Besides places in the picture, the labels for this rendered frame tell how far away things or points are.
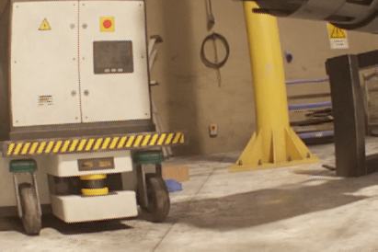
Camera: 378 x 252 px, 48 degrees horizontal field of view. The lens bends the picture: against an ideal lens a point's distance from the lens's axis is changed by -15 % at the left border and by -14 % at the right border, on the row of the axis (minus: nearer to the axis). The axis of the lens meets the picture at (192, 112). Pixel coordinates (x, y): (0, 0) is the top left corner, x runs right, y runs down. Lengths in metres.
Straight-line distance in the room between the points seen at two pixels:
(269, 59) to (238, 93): 3.46
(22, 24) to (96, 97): 0.39
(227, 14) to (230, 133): 1.82
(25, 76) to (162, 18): 5.98
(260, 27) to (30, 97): 2.55
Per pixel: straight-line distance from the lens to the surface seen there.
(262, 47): 3.74
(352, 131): 2.35
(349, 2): 1.26
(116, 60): 1.66
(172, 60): 7.28
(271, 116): 3.69
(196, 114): 7.17
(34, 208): 1.46
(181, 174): 3.12
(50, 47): 1.59
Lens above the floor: 0.30
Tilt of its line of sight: 3 degrees up
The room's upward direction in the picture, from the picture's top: 5 degrees counter-clockwise
